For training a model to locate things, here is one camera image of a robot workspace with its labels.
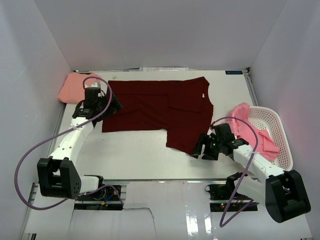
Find folded salmon t shirt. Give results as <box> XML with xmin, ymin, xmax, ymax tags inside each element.
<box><xmin>57</xmin><ymin>72</ymin><xmax>100</xmax><ymax>104</ymax></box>

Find papers behind table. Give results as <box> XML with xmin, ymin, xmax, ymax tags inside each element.
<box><xmin>139</xmin><ymin>67</ymin><xmax>189</xmax><ymax>72</ymax></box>

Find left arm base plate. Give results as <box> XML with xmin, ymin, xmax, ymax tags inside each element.
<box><xmin>76</xmin><ymin>185</ymin><xmax>122</xmax><ymax>202</ymax></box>

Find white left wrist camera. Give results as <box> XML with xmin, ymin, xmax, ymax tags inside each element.
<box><xmin>84</xmin><ymin>82</ymin><xmax>106</xmax><ymax>99</ymax></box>

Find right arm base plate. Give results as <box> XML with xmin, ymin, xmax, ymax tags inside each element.
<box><xmin>205</xmin><ymin>182</ymin><xmax>258</xmax><ymax>204</ymax></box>

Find white perforated plastic basket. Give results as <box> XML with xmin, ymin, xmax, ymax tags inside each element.
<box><xmin>248</xmin><ymin>106</ymin><xmax>294</xmax><ymax>171</ymax></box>

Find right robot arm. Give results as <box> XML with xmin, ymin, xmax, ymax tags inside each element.
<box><xmin>192</xmin><ymin>123</ymin><xmax>311</xmax><ymax>223</ymax></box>

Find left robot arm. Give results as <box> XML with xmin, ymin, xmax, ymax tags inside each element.
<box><xmin>37</xmin><ymin>82</ymin><xmax>123</xmax><ymax>200</ymax></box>

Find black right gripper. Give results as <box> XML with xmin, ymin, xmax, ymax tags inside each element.
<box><xmin>190</xmin><ymin>133</ymin><xmax>223</xmax><ymax>161</ymax></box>

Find dark red t shirt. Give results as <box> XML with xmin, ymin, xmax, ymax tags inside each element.
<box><xmin>102</xmin><ymin>76</ymin><xmax>214</xmax><ymax>155</ymax></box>

